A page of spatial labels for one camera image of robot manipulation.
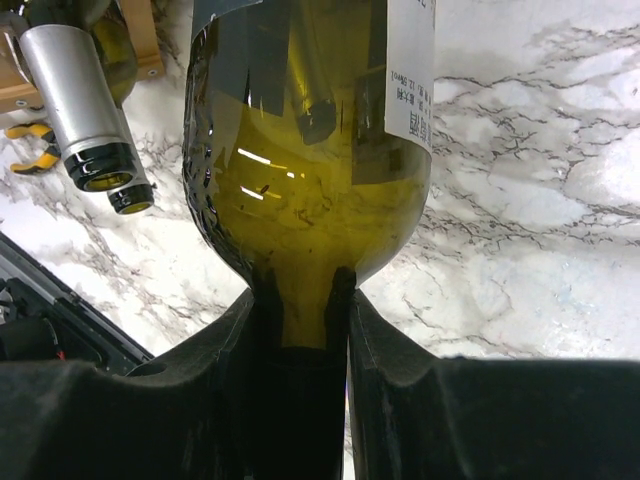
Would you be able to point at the green wine bottle black neck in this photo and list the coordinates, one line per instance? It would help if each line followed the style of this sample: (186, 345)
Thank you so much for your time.
(65, 67)

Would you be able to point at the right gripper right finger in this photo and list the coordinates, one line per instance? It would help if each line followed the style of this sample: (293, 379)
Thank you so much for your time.
(417, 416)

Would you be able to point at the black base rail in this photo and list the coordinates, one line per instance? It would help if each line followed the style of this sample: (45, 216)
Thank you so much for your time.
(42, 318)

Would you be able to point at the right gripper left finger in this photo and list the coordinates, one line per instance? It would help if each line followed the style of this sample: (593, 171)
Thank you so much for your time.
(168, 419)

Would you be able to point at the wooden wine rack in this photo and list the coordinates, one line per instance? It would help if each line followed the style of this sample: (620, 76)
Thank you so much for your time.
(18, 93)

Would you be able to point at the green wine bottle silver neck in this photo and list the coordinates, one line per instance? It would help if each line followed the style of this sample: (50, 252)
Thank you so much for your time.
(117, 58)

